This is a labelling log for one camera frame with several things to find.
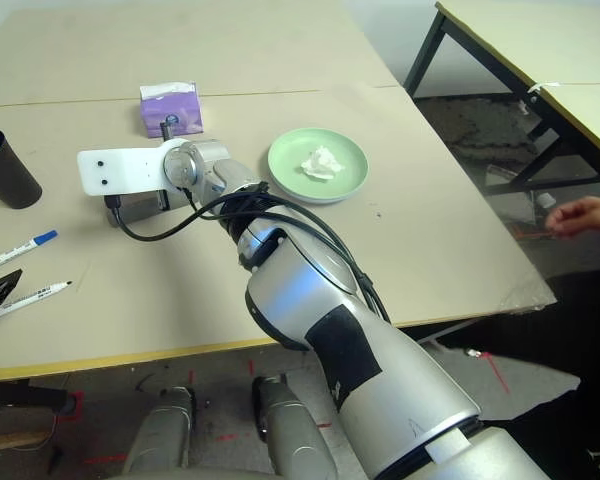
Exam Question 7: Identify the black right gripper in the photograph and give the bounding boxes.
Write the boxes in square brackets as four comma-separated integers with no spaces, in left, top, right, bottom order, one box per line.
[157,121,174,211]

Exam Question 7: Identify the green plate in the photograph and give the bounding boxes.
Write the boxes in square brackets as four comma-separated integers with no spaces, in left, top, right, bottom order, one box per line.
[267,127,371,202]

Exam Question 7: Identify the white tissue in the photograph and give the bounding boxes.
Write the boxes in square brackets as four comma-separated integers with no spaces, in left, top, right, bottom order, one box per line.
[299,144,345,182]

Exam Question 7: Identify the bystander bare hand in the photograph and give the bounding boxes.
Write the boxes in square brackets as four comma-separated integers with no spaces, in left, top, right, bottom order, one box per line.
[547,196,600,238]

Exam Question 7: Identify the grey open glasses case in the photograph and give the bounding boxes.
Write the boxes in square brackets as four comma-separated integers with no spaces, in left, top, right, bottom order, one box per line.
[104,191,192,229]

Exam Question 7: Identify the uncapped black tip marker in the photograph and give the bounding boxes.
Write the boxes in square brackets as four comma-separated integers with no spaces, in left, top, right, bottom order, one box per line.
[0,280,74,322]

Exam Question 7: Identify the purple tissue pack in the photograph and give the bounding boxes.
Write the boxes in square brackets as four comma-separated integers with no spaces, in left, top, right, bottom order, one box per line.
[138,79,204,139]

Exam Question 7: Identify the black pen holder cup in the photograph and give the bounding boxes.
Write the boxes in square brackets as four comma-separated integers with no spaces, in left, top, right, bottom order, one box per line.
[0,127,44,211]

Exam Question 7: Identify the wooden plank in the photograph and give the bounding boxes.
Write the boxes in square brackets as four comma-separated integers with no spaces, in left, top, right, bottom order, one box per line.
[0,429,52,452]

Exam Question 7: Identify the light blue plate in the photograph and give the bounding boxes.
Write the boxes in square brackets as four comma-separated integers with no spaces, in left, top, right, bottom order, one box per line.
[278,189,364,206]

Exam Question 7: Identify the silver robot left leg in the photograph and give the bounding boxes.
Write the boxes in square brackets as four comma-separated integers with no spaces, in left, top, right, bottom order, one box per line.
[122,385,199,472]

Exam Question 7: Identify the silver robot leg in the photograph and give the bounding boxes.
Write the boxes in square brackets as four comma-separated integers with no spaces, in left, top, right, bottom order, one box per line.
[252,373,339,480]
[122,385,199,472]

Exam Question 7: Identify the grey robot torso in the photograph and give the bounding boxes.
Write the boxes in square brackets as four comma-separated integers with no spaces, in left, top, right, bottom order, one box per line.
[104,467,281,480]

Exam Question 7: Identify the silver robot right leg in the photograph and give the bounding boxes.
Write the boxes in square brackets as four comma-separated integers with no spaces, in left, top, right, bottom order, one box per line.
[252,373,339,480]

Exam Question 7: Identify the clear plastic film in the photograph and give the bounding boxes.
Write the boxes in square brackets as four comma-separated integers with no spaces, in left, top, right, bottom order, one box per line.
[499,278,557,312]

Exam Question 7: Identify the bystander black trousers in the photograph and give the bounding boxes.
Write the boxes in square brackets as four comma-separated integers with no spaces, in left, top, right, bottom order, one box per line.
[424,267,600,480]

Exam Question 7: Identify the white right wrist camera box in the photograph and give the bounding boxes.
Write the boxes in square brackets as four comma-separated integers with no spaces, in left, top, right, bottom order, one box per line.
[76,142,187,198]

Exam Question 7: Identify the beige table black frame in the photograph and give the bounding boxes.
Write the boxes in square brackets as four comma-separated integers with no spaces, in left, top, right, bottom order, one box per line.
[403,0,600,197]

